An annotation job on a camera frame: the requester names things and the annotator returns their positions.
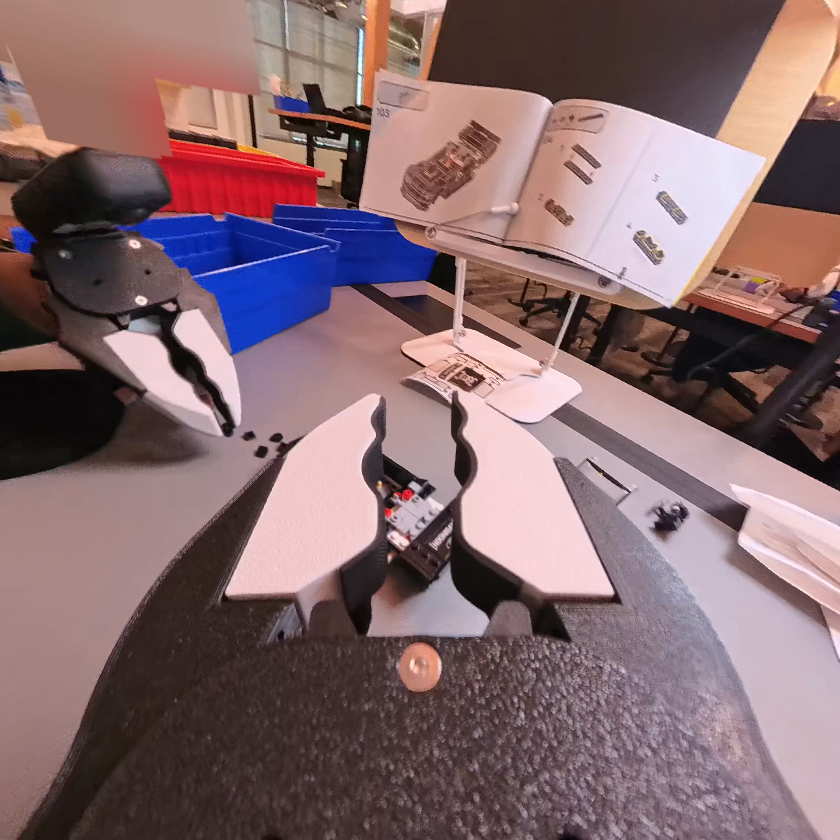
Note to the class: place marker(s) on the clear lego windshield piece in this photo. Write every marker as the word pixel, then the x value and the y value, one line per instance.
pixel 601 473

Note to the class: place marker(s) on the background desk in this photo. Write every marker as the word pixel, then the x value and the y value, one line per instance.
pixel 322 125

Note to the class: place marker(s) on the cluster of small black tiles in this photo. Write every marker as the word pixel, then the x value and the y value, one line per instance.
pixel 269 444

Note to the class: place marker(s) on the lego instruction booklet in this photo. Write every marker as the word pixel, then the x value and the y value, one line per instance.
pixel 578 171

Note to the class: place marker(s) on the black lego car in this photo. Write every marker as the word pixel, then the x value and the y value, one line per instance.
pixel 420 519

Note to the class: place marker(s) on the white booklet stand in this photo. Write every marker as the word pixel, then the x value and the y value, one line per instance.
pixel 525 387

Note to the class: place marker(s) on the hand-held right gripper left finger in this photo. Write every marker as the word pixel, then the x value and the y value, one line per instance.
pixel 309 525

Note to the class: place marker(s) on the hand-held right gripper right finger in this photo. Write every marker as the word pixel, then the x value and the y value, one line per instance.
pixel 532 525

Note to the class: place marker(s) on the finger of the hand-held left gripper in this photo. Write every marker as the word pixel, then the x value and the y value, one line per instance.
pixel 217 361
pixel 164 374

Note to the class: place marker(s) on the black flat panel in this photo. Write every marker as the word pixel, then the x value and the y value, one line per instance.
pixel 604 53

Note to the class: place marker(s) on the small black lego part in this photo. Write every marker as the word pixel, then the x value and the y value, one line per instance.
pixel 671 517

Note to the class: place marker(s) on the person's left hand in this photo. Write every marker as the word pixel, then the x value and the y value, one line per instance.
pixel 16 295

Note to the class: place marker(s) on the sticker sheet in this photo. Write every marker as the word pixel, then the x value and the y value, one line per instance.
pixel 453 377

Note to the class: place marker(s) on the red plastic bin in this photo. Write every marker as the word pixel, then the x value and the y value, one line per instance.
pixel 236 184

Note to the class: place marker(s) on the wooden top desk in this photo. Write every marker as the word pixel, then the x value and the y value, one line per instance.
pixel 761 309

